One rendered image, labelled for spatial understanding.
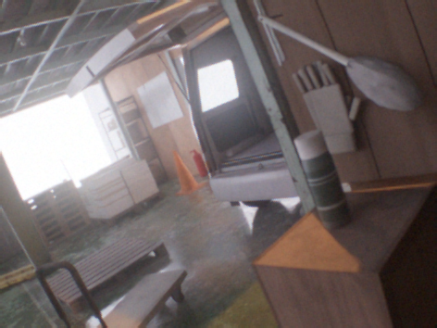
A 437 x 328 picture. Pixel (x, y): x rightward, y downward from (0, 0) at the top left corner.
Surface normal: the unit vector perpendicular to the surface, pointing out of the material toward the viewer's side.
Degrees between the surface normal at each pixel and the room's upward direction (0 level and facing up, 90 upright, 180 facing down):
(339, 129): 90
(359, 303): 90
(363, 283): 90
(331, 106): 90
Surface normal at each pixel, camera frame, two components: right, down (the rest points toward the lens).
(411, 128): -0.69, 0.39
